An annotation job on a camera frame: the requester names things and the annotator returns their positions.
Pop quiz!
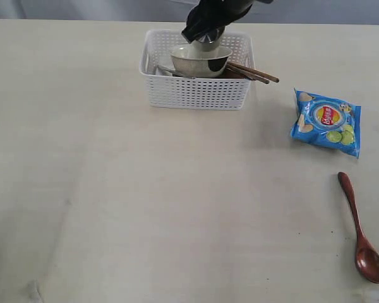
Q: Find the brown wooden spoon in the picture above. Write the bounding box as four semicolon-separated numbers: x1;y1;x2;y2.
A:
337;172;379;284

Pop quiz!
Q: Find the blue potato chips bag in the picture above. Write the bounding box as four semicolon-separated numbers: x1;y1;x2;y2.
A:
290;90;361;158

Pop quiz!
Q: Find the brown round plate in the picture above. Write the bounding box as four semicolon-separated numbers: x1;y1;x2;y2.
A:
219;69;248;80

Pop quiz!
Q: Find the brown wooden chopstick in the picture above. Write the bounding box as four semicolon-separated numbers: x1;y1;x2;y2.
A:
226;65;270;84
227;62;279;83

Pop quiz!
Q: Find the white perforated plastic basket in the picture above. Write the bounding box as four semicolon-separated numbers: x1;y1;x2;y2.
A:
139;29;251;110

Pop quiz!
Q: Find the silver metal fork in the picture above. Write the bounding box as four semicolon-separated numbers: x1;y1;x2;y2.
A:
157;65;195;79

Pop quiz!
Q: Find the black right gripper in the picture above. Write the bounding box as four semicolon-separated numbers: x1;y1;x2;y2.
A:
181;0;273;44

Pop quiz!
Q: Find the stainless steel cup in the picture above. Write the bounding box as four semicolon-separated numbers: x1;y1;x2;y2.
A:
191;27;226;59

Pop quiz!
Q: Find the white ceramic bowl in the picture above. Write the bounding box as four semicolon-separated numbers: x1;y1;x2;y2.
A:
170;45;232;78

